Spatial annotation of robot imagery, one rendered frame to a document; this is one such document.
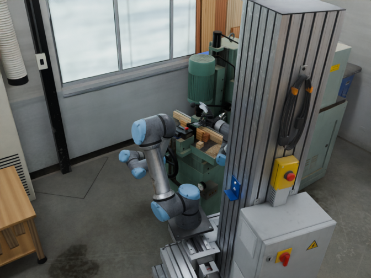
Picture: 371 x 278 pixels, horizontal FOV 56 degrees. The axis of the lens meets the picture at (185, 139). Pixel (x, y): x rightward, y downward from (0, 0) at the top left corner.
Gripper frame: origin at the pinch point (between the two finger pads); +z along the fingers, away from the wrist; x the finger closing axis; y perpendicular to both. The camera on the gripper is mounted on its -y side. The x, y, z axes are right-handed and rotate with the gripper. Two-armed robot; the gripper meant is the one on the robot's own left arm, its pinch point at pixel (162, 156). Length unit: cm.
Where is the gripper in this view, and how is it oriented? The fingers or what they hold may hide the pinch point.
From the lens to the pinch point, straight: 234.8
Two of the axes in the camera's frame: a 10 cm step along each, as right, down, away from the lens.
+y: -3.8, 9.1, 1.7
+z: 6.1, 1.1, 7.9
